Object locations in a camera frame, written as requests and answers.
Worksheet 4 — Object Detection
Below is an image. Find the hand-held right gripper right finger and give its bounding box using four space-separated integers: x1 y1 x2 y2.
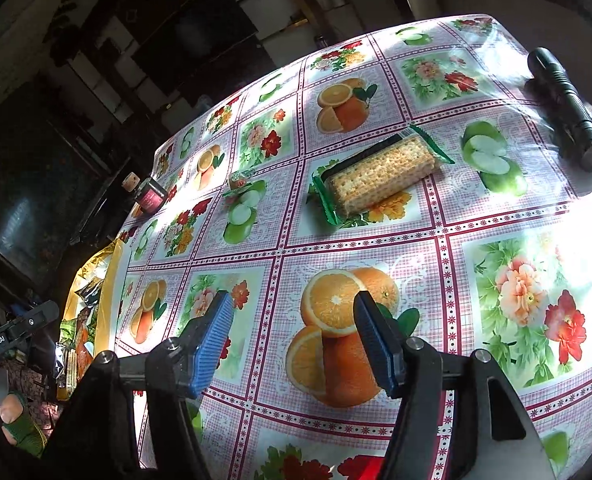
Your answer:
353 291 557 480

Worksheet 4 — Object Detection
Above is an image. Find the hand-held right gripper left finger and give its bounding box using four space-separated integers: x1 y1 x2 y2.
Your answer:
41 290 235 480

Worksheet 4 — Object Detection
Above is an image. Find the orange cracker packet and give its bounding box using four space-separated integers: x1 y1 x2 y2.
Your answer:
73 312 96 381

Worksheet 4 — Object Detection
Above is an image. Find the yellow rimmed cardboard box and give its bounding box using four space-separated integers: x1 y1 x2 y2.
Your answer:
56 240 127 401

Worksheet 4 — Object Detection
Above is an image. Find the clear green-ended cracker packet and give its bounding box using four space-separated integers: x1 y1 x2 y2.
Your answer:
308 122 456 227

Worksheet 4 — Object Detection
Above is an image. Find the person's left hand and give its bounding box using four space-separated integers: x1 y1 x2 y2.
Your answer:
0 392 49 458

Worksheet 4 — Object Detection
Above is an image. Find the floral fruit print tablecloth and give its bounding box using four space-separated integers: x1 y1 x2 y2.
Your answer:
111 14 592 480

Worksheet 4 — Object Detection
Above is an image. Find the dark glossy panel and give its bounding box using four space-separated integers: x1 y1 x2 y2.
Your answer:
0 125 127 261

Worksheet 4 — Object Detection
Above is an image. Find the dark jar with pink label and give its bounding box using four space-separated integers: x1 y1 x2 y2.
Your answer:
135 177 169 215

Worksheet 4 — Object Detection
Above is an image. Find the black flashlight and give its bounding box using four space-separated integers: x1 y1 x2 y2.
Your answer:
527 47 592 173

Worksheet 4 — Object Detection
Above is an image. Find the dark wall cabinet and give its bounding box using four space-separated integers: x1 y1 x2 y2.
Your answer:
66 0 262 111

